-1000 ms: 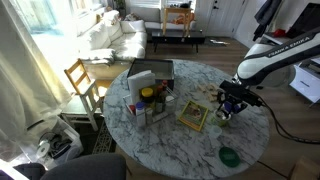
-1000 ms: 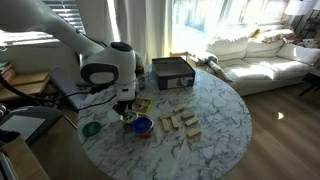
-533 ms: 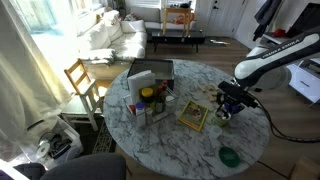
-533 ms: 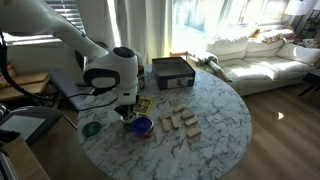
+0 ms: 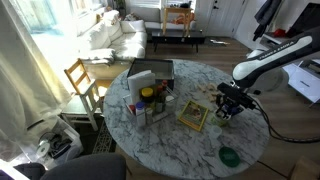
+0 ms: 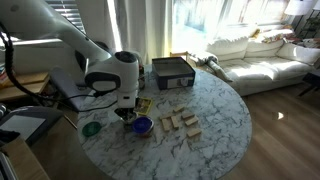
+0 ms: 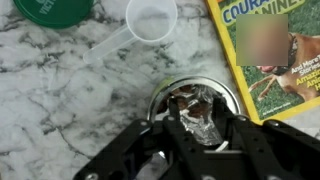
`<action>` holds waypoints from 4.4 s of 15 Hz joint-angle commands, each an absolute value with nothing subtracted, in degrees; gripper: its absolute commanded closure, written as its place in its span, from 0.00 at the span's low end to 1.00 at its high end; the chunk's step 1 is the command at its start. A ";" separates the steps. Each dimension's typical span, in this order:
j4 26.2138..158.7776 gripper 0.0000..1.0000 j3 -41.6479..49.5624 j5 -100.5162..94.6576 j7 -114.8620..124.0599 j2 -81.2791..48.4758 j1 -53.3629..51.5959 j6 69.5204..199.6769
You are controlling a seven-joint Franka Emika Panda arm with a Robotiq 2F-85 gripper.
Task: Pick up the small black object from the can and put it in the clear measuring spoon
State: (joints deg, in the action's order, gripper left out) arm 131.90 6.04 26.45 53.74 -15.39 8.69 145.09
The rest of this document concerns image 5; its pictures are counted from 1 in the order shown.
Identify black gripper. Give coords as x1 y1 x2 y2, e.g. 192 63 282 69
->
214 94 244 120

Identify clear plastic measuring scoop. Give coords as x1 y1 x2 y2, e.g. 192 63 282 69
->
209 124 223 140

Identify red object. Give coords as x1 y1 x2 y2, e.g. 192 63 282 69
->
273 28 288 38

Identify jar with blue lid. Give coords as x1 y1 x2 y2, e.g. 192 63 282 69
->
223 103 242 117

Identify small wooden block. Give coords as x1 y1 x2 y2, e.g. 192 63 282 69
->
207 83 219 93
208 92 219 103

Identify yellow dog book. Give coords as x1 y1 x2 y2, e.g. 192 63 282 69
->
177 99 210 133

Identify green plastic lid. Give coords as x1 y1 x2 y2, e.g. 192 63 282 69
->
218 145 241 169

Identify white plastic container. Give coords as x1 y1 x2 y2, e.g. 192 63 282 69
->
165 95 176 114

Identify sauce bottle with red cap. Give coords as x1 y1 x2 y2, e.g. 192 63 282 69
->
161 79 169 98

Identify dark glass bottle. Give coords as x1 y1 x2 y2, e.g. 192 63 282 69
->
155 85 165 114

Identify clear plastic organiser bin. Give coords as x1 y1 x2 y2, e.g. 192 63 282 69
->
122 85 179 127

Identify white papers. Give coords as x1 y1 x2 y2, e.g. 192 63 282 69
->
209 39 231 46

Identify small clear shaker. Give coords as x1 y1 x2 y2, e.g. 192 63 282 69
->
145 107 154 125

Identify jar with yellow lid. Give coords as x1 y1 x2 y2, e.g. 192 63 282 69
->
140 87 155 104

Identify white bottle with blue cap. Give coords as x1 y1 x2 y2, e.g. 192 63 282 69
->
135 101 147 128

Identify black open box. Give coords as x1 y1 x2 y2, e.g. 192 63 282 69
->
126 57 175 91

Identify white paper stack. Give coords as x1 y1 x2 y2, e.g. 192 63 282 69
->
127 69 157 105

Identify black coffee table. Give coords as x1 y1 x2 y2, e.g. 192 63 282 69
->
150 29 206 54

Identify white door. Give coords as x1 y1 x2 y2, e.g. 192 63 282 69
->
206 0 248 38

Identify orange toy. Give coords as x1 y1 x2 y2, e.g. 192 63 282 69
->
173 12 196 26

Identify hanging dark jacket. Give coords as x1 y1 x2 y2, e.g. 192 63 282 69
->
252 0 283 42

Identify wooden side table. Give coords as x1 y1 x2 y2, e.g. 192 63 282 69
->
162 6 194 37

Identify white sofa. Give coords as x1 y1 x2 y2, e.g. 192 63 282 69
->
77 9 148 79

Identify patterned rug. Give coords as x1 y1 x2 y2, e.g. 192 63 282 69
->
91 120 117 154

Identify light grey couch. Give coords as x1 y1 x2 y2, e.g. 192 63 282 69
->
128 6 198 33

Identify black screen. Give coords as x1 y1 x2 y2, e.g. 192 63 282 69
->
289 2 320 34

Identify grey chair back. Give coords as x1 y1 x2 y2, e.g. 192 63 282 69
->
39 153 128 180

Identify wooden chair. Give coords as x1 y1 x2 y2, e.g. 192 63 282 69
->
63 58 103 132

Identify low glass side table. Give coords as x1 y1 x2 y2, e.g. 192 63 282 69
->
60 94 104 132

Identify white storage bin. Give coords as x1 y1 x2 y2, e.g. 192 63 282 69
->
14 116 84 169

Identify white round disc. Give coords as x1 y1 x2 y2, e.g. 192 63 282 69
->
35 139 51 158

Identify white curtain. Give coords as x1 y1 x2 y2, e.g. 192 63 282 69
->
0 0 73 163

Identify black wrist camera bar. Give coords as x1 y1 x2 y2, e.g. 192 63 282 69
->
217 82 258 110

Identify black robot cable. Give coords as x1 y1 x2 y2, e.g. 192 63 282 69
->
249 98 320 145

